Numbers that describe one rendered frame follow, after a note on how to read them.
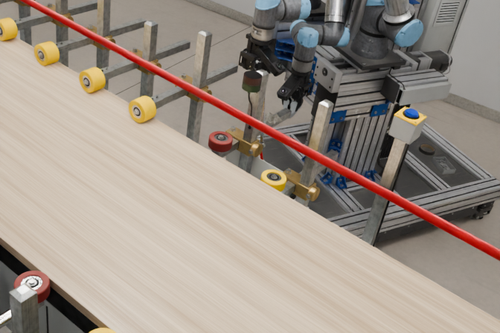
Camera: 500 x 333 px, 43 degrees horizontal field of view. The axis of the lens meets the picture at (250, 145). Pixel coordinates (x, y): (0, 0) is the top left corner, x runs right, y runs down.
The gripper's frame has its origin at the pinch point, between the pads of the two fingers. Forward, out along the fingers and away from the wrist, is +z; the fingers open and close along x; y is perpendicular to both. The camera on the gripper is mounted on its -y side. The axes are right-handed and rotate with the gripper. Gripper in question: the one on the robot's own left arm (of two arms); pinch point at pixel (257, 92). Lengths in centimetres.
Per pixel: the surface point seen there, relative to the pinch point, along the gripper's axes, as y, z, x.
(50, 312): -13, 24, 97
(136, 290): -30, 11, 85
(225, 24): 185, 100, -226
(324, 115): -31.6, -9.8, 9.6
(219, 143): -3.3, 10.0, 22.6
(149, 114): 19.7, 6.3, 31.8
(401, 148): -57, -11, 10
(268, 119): -1.7, 13.4, -8.1
